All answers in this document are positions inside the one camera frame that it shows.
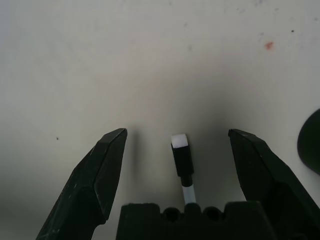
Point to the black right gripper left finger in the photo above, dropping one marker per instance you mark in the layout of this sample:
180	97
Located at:
95	180

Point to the black plastic cup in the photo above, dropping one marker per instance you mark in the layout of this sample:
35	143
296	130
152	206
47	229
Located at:
311	142

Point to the white pen black cap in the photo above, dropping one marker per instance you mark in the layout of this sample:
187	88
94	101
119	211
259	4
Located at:
183	160

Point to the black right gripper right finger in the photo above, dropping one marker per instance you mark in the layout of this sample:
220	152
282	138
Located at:
262	175

